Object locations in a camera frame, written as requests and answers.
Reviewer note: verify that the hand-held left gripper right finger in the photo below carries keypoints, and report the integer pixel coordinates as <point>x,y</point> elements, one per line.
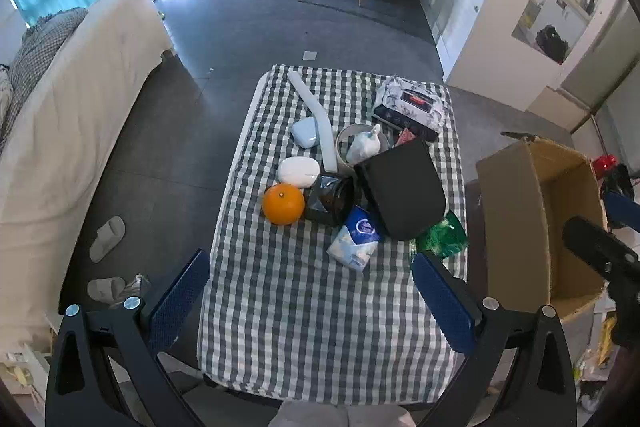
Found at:
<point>442,302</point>

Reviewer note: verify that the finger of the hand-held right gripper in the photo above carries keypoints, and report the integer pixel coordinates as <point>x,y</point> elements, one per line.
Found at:
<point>622,209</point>

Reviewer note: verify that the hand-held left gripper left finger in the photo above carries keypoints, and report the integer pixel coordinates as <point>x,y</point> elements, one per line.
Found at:
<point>180,302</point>

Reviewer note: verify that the brown cardboard box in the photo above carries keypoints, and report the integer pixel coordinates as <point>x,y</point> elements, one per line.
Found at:
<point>515,227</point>

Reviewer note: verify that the white oval case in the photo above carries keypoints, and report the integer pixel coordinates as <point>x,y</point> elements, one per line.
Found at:
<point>298,171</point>

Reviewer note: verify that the floral printed package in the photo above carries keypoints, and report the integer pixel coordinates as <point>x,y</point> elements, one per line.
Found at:
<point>412,107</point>

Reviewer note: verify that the black fabric container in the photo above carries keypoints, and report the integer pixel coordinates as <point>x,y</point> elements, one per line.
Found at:
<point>405,192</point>

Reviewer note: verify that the red plastic object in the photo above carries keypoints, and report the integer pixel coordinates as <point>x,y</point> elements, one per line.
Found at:
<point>605,166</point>

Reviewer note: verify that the green snack packet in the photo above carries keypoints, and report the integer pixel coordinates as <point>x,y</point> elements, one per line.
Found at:
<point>445,237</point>

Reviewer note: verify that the grey slipper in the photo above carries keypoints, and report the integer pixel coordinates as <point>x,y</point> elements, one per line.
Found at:
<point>107,238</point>
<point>105,289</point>

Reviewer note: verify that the blue white tissue pack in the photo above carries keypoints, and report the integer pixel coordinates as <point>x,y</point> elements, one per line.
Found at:
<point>356,239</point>

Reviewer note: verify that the grey white checkered tablecloth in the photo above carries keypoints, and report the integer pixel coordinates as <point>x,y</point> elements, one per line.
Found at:
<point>300,317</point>

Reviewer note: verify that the orange fruit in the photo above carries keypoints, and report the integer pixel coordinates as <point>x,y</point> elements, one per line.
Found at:
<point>283,205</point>

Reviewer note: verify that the dark jar in black wrap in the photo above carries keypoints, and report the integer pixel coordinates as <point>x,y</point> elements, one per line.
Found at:
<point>330,202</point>

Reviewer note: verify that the grey stool cushion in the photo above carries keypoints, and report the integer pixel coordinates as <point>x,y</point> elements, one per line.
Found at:
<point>340,416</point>

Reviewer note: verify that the red small packet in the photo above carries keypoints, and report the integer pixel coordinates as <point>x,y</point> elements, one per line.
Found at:
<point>406,137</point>

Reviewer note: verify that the white plastic bottle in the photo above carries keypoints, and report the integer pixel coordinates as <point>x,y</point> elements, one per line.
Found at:
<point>364,147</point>

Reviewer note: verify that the black bag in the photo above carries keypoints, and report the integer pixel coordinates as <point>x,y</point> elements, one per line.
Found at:
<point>551,43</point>

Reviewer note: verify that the wide tape roll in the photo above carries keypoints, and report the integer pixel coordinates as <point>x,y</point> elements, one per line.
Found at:
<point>342,144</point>

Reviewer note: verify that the beige sofa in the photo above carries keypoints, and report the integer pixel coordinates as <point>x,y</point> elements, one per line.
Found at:
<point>75,132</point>

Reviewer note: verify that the light blue earbuds case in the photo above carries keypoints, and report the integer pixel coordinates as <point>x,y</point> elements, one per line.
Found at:
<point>305,134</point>

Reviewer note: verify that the light blue foam tube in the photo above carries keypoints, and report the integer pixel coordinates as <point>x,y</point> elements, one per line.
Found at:
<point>320,122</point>

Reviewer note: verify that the paper scrap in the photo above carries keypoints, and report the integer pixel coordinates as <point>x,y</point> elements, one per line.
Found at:
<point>310,56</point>

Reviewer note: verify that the grey checked blanket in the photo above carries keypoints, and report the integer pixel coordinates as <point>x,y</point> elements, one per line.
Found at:
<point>35,57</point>

